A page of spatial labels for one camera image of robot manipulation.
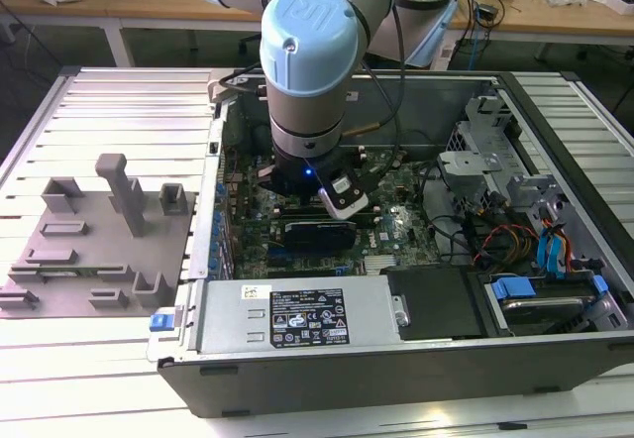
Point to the grey parts rack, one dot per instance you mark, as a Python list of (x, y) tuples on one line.
[(99, 240)]

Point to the open black PC case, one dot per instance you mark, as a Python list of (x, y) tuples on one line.
[(396, 383)]

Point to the small silver heat sink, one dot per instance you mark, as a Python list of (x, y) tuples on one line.
[(379, 263)]

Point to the green RAM stick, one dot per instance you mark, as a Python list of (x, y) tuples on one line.
[(64, 273)]

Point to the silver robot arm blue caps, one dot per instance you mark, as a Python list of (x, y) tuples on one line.
[(307, 61)]

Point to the black RAM slot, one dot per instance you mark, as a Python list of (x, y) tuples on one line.
[(292, 209)]

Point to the white cardboard box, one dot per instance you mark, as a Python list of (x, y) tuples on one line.
[(623, 3)]

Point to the black plastic shroud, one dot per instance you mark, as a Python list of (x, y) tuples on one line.
[(436, 304)]

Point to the blue case latch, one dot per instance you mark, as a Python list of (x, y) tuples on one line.
[(161, 321)]

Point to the metal drive cage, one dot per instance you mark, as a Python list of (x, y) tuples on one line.
[(468, 163)]

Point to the silver power supply unit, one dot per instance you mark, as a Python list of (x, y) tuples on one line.
[(228, 319)]

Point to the hard disk in blue carrier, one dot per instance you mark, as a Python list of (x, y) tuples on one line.
[(540, 309)]

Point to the green motherboard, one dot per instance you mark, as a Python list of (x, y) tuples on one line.
[(247, 220)]

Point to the black graphics card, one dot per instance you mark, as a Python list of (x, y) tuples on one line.
[(322, 235)]

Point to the long wooden desk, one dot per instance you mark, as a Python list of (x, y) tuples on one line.
[(148, 4)]

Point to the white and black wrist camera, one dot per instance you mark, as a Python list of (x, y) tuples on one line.
[(347, 200)]

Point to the black power adapter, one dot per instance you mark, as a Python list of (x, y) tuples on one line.
[(488, 14)]

